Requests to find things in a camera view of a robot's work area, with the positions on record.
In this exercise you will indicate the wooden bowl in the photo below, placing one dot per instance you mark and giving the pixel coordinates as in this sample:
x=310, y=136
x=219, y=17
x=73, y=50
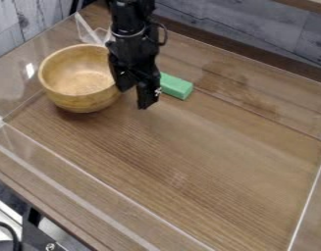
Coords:
x=77, y=80

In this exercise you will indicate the clear acrylic enclosure wall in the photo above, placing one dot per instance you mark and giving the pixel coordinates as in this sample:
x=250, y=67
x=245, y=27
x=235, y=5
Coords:
x=88, y=207

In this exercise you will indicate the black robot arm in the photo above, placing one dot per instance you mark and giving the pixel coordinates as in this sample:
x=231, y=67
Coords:
x=132, y=17

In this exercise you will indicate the black metal base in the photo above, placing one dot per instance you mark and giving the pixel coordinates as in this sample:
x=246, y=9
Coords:
x=36, y=240

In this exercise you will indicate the clear acrylic corner bracket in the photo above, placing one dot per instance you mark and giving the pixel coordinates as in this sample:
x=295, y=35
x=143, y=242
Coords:
x=92, y=36

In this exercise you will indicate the green stick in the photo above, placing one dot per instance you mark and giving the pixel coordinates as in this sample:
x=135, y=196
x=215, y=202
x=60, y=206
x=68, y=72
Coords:
x=176, y=87

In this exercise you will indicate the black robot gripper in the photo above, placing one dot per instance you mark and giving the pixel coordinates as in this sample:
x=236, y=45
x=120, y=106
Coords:
x=133, y=65

